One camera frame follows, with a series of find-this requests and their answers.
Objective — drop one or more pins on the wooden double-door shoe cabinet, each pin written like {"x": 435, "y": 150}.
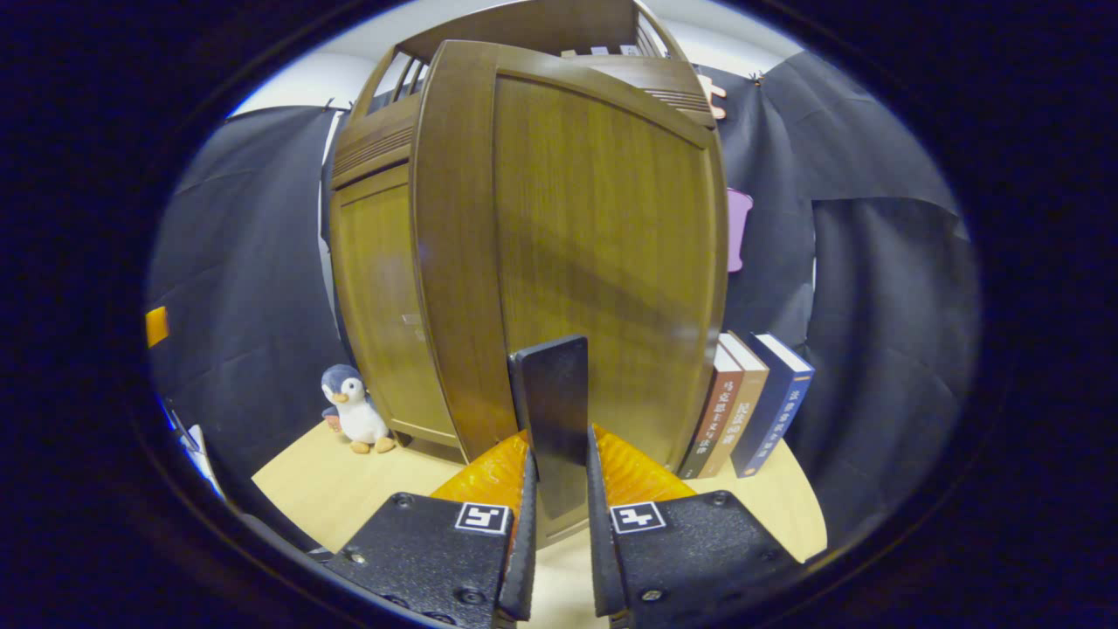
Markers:
{"x": 376, "y": 140}

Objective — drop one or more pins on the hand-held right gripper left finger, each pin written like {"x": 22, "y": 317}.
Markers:
{"x": 437, "y": 559}

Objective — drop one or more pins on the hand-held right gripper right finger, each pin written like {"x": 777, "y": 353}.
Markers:
{"x": 690, "y": 550}

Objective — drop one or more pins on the penguin plush toy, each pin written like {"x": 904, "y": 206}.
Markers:
{"x": 360, "y": 415}

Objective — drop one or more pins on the tan book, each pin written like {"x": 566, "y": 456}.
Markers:
{"x": 742, "y": 411}

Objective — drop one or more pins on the wooden cabinet door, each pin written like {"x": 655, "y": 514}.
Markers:
{"x": 384, "y": 306}
{"x": 594, "y": 218}

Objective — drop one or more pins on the red-brown book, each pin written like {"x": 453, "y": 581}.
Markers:
{"x": 716, "y": 411}

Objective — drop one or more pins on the black backdrop cloth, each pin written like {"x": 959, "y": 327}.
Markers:
{"x": 873, "y": 349}

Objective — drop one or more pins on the navy blue book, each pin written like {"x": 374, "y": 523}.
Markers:
{"x": 777, "y": 402}

